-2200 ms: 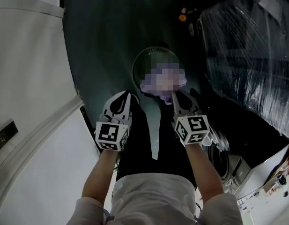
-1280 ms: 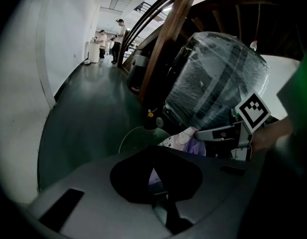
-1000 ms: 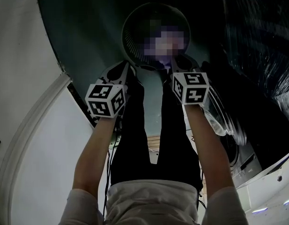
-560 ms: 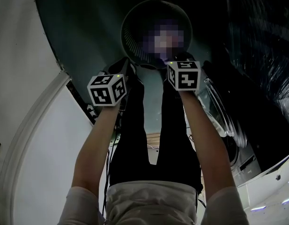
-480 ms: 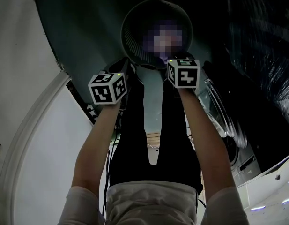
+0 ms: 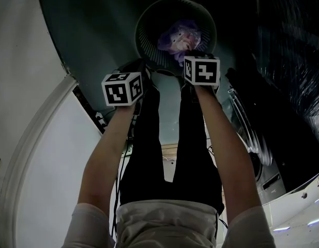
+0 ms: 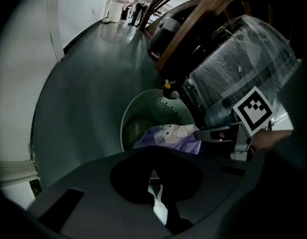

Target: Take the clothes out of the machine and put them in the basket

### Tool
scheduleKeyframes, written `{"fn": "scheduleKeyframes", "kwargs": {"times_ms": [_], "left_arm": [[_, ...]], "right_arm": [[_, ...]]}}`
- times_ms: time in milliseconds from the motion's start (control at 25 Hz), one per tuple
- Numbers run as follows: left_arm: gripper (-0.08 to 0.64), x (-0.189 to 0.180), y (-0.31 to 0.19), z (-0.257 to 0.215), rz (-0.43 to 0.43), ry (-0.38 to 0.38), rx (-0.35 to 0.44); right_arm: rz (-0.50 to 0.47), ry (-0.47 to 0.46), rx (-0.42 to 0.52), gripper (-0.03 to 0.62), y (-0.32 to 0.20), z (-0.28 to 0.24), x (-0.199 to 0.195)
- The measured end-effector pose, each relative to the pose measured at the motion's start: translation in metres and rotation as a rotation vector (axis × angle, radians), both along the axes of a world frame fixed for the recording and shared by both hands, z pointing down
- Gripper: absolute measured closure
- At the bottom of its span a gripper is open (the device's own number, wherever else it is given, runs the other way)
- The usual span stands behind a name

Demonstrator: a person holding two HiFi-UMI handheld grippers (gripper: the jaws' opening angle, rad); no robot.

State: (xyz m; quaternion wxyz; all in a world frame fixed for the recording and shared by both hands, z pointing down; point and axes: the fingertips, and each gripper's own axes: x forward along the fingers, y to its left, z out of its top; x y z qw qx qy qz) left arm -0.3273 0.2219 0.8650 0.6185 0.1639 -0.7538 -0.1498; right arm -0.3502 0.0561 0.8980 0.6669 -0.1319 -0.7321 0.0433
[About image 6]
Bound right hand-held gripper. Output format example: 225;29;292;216
184;50;221;87

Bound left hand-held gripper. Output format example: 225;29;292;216
101;71;145;106

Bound purple clothes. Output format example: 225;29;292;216
157;19;203;67

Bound dark green laundry basket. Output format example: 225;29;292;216
134;0;218;71

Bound black washing machine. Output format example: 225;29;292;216
223;67;319;199

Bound person's right forearm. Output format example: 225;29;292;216
193;83;265;225

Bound person's left forearm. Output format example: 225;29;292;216
77;103;140;217

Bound person's black trousers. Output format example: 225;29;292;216
117;81;225;212

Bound person's white shirt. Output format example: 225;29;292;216
62;198;277;248

